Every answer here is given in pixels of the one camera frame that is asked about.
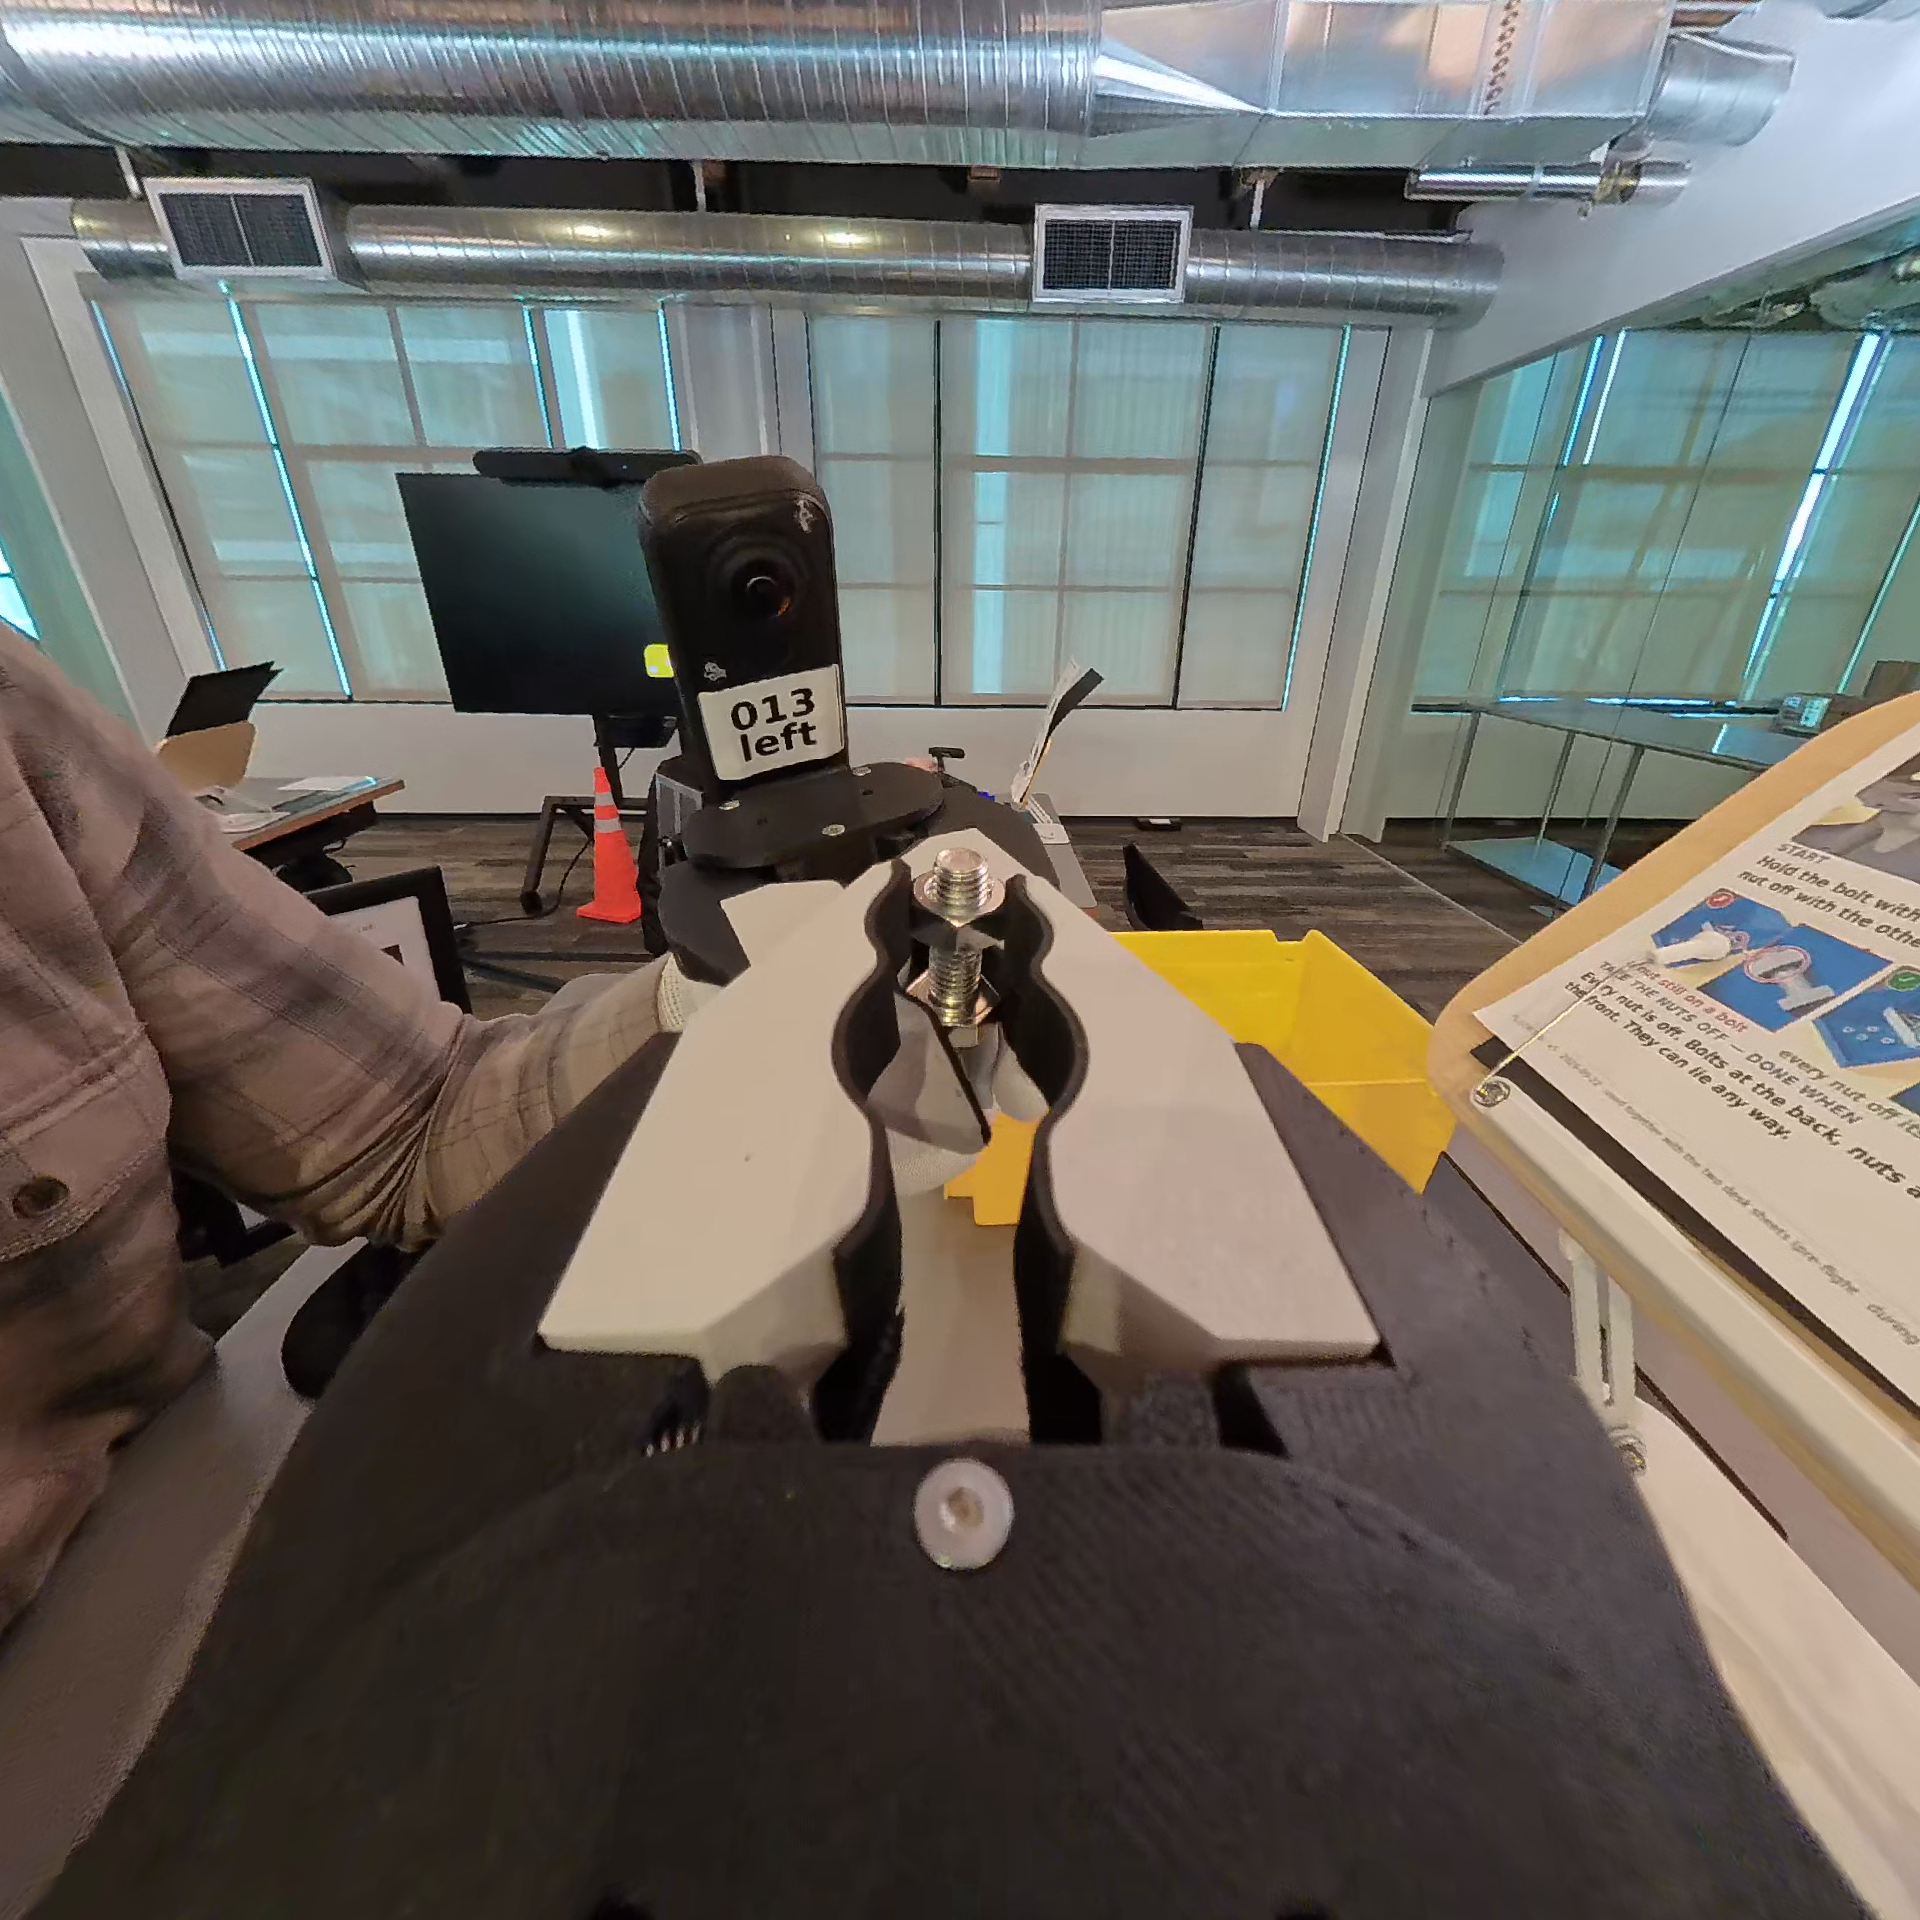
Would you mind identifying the large silver ventilation duct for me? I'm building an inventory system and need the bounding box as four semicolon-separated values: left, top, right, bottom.
0;0;1802;167

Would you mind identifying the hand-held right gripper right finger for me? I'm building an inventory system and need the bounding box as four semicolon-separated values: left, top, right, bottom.
1007;878;1382;1446

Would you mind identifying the steel hex bolt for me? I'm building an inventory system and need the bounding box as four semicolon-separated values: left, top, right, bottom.
907;849;1007;999

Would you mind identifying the glass partition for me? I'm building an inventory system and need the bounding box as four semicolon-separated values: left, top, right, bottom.
1411;322;1920;706

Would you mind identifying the cardboard box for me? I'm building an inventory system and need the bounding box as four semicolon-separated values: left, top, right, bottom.
154;720;261;799

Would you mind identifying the wooden desk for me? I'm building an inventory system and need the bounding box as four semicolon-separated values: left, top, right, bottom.
224;774;406;894

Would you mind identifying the black monitor on stand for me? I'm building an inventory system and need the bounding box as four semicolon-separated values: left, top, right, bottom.
394;469;706;921

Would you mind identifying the white vent grille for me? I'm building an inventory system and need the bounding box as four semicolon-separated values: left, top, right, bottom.
1031;207;1192;307
142;176;335;285

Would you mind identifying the slim silver ventilation duct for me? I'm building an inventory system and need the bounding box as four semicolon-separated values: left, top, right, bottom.
67;195;1509;326

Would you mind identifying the black video bar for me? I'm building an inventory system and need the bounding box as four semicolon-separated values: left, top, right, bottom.
470;449;703;485

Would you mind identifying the person's plaid shirt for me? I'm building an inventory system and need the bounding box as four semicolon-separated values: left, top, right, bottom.
0;623;226;1638

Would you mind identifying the paned window wall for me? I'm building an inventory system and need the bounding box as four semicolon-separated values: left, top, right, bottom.
88;294;1359;711

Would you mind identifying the glass table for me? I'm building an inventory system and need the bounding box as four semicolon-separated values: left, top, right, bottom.
1411;694;1802;911

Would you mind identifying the yellow plastic bin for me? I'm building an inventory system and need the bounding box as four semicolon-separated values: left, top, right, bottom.
941;929;1456;1231

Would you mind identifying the orange traffic cone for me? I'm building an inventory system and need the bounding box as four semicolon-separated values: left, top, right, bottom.
575;766;645;925

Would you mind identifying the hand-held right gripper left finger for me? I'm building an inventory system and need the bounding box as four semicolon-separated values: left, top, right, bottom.
536;862;909;1442

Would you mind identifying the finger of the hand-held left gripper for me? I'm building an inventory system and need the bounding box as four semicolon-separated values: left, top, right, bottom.
936;819;1100;1130
722;881;988;1192

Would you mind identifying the black framed picture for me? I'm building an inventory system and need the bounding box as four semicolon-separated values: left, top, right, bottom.
307;864;474;1022

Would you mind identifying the wooden document stand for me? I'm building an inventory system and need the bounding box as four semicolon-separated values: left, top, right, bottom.
1424;694;1920;1920

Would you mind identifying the person's left forearm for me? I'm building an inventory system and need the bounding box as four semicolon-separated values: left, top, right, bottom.
142;795;671;1249

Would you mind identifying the printed instruction sheet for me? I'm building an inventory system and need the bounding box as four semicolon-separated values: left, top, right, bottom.
1477;728;1920;1405

